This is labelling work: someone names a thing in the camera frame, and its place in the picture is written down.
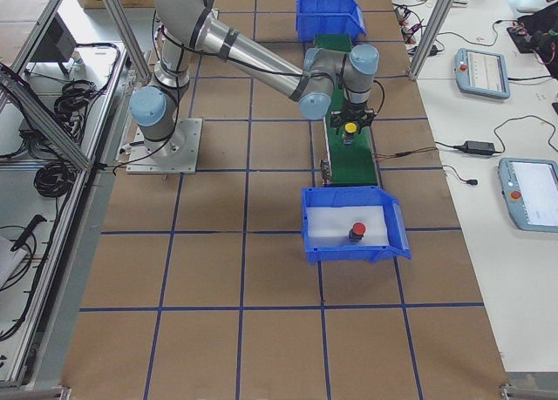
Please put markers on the teach pendant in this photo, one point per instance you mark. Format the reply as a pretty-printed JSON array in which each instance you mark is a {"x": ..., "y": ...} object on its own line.
[
  {"x": 529, "y": 188},
  {"x": 481, "y": 73}
]

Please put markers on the red push button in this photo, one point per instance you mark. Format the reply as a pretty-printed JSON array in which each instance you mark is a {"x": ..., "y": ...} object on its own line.
[{"x": 357, "y": 232}]

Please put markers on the far teach pendant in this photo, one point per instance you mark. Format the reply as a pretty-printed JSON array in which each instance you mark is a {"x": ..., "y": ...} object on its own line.
[{"x": 481, "y": 73}]

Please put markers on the white foam in right bin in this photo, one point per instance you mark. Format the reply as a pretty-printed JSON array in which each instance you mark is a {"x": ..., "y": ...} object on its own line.
[{"x": 329, "y": 226}]

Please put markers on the green conveyor belt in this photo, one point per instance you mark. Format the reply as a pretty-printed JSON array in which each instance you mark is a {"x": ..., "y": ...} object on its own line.
[{"x": 345, "y": 164}]

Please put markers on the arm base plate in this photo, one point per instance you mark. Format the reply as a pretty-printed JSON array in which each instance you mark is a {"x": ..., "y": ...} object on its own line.
[{"x": 179, "y": 155}]

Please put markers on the yellow push button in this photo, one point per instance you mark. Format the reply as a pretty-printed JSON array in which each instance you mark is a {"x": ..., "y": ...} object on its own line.
[{"x": 349, "y": 132}]

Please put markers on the black power adapter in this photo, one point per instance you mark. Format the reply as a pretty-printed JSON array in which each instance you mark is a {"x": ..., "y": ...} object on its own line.
[{"x": 481, "y": 148}]

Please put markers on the near teach pendant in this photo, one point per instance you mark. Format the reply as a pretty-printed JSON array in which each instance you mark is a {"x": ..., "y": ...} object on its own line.
[{"x": 529, "y": 188}]

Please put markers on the aluminium frame post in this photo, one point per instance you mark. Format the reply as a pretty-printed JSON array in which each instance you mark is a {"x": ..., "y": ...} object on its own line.
[{"x": 435, "y": 22}]

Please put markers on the right blue plastic bin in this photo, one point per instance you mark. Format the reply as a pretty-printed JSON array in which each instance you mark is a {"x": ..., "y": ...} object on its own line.
[{"x": 356, "y": 196}]

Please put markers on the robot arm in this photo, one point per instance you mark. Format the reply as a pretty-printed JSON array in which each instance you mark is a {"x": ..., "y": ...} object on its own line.
[
  {"x": 190, "y": 27},
  {"x": 317, "y": 17}
]

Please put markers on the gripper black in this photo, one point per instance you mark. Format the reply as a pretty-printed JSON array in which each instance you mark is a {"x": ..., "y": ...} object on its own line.
[{"x": 336, "y": 120}]

